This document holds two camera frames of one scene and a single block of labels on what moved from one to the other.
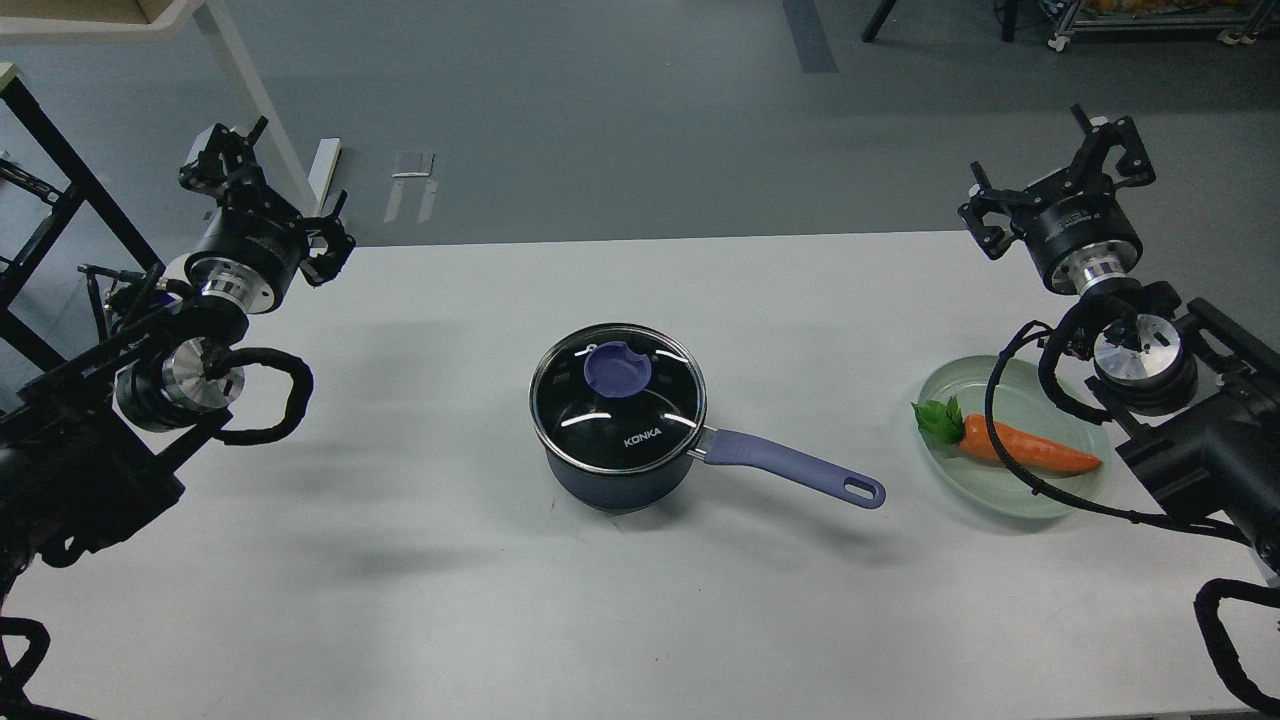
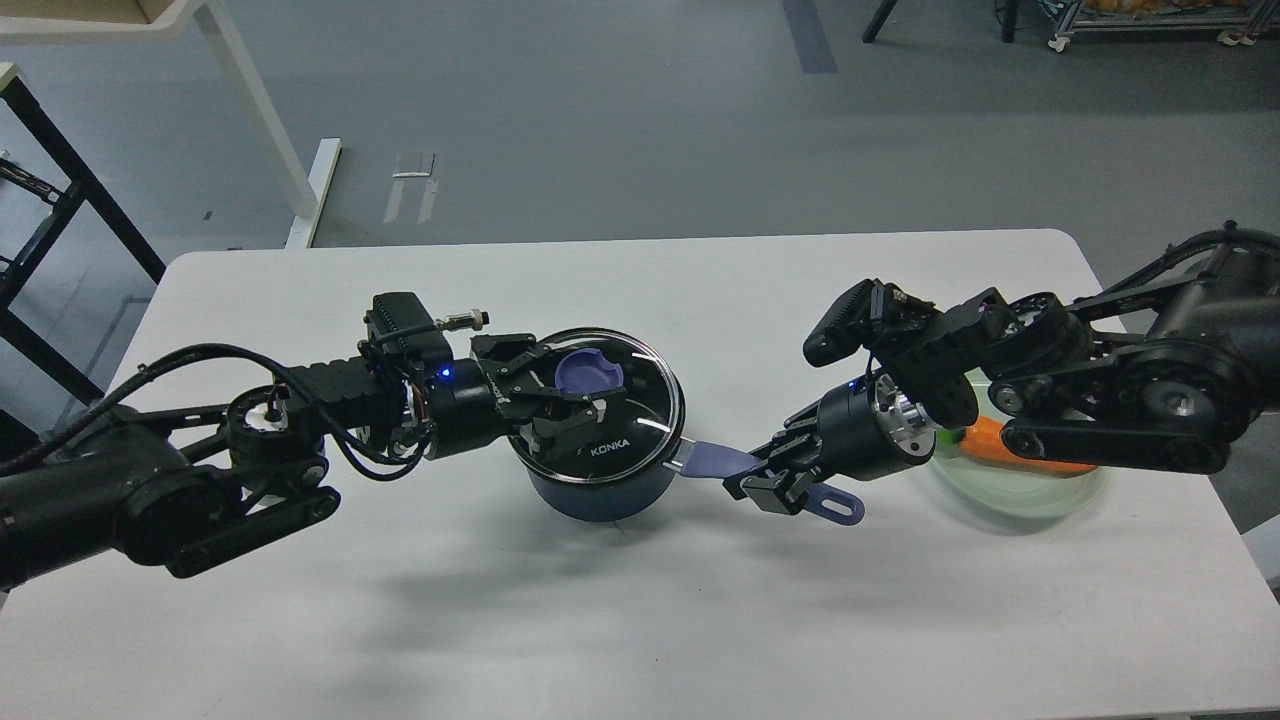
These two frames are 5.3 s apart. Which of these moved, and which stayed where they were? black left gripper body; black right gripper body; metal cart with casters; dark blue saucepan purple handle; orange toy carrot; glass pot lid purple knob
Moved: glass pot lid purple knob; dark blue saucepan purple handle; black left gripper body; black right gripper body
Stayed: metal cart with casters; orange toy carrot
